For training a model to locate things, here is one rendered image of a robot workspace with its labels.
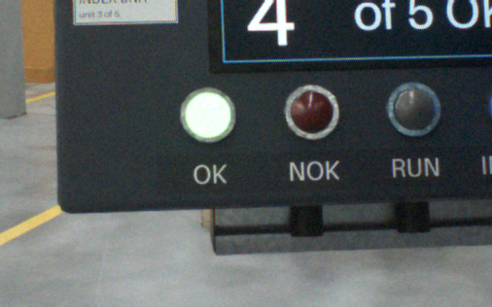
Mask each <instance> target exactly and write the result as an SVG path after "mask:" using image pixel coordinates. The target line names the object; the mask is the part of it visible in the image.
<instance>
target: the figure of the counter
mask: <svg viewBox="0 0 492 307"><path fill-rule="evenodd" d="M219 23H220V50H221V65H238V64H278V63H316V62H323V43H322V22H321V1H320V0H219Z"/></svg>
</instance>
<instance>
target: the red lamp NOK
mask: <svg viewBox="0 0 492 307"><path fill-rule="evenodd" d="M284 119H285V122H286V124H287V126H288V127H289V129H290V130H291V131H292V132H293V133H294V134H295V135H296V136H298V137H300V139H304V140H308V141H314V140H319V139H322V138H324V137H326V136H327V135H328V134H330V133H331V131H332V130H333V129H334V127H335V125H336V122H337V119H338V107H337V104H336V101H335V99H334V97H333V96H332V95H331V94H330V93H329V92H328V91H327V90H326V89H324V88H322V87H320V86H317V85H304V86H301V87H299V88H297V89H296V90H294V91H293V92H292V93H291V94H290V95H289V97H288V99H287V100H286V103H285V106H284Z"/></svg>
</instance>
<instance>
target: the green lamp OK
mask: <svg viewBox="0 0 492 307"><path fill-rule="evenodd" d="M235 116H236V114H235V109H234V106H233V103H232V102H231V100H230V99H229V97H228V96H227V95H226V94H224V93H223V92H221V91H220V90H218V89H216V88H211V87H205V88H200V89H197V90H195V91H193V92H192V93H190V94H189V95H188V96H187V97H186V98H185V100H184V102H183V103H182V106H181V109H180V122H181V125H182V128H183V129H184V131H185V132H186V134H187V135H188V136H189V137H190V138H192V139H193V140H195V141H197V142H199V143H202V144H212V143H217V142H219V141H222V140H223V139H224V138H226V137H227V136H228V135H229V134H230V132H231V131H232V129H233V127H234V123H235Z"/></svg>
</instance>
